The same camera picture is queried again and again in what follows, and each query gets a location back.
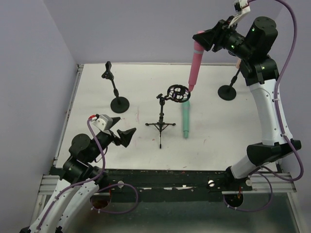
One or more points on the green microphone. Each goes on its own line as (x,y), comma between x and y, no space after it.
(186,119)

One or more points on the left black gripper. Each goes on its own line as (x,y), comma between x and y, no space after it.
(114,137)

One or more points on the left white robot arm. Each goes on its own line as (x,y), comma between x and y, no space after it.
(78,179)

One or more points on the aluminium frame left rail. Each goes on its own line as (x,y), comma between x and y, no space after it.
(80,68)

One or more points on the black tripod shock-mount stand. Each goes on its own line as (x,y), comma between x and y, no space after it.
(176,93)

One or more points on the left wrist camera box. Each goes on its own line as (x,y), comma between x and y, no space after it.
(103,123)

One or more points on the black clip mic stand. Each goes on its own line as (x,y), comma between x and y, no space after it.
(228,92)

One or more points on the pink microphone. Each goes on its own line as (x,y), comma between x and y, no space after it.
(195,65)

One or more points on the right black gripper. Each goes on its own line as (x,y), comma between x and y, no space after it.
(219,38)

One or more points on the black round-base mic stand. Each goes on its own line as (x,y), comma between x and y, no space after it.
(118,104)

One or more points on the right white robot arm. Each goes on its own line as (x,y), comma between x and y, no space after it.
(262,77)

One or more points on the peach microphone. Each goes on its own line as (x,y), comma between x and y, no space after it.
(238,63)

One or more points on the black front mounting rail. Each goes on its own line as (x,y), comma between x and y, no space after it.
(125,185)

